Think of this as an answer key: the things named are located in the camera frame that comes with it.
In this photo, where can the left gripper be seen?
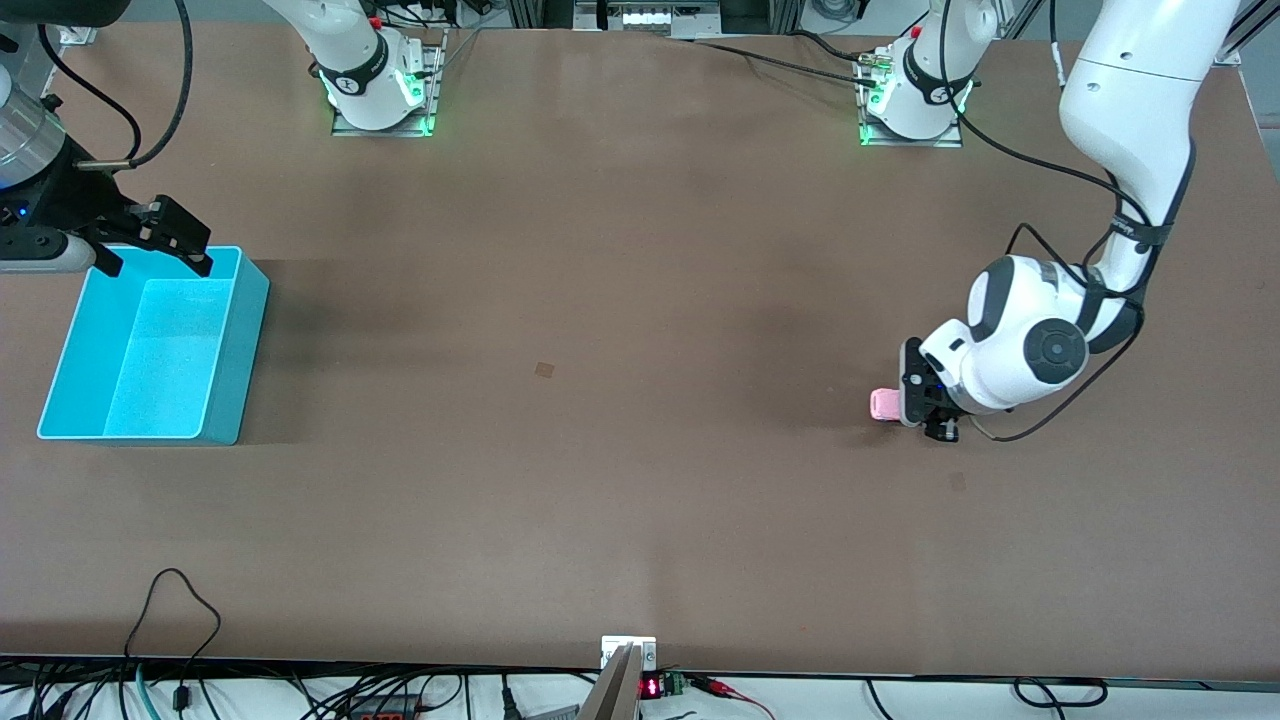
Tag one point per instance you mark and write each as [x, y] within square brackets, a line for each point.
[941, 427]

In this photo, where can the pink jeep toy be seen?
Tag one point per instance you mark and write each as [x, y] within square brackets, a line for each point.
[885, 403]

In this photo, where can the red digit display module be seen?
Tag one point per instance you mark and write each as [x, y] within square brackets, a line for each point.
[650, 687]

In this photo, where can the silver table corner bracket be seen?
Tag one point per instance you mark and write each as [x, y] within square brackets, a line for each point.
[78, 33]

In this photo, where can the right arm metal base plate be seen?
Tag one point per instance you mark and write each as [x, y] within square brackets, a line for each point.
[420, 100]

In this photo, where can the green terminal block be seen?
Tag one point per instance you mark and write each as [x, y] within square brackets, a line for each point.
[673, 684]

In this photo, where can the power strip with red switches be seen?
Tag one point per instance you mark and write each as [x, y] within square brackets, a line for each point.
[388, 709]

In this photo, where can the grey metal camera bar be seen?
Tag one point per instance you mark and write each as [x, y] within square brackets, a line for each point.
[615, 690]

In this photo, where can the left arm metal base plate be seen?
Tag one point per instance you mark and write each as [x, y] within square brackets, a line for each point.
[945, 140]

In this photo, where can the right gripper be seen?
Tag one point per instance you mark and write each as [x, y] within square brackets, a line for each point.
[72, 204]

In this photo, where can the white lit device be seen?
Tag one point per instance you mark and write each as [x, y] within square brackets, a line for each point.
[650, 17]

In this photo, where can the silver metal mounting bracket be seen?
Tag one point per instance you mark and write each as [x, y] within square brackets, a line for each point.
[615, 648]

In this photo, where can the cyan plastic bin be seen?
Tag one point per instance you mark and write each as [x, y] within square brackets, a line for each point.
[160, 360]

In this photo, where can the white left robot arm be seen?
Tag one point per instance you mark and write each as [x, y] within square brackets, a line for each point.
[1130, 90]

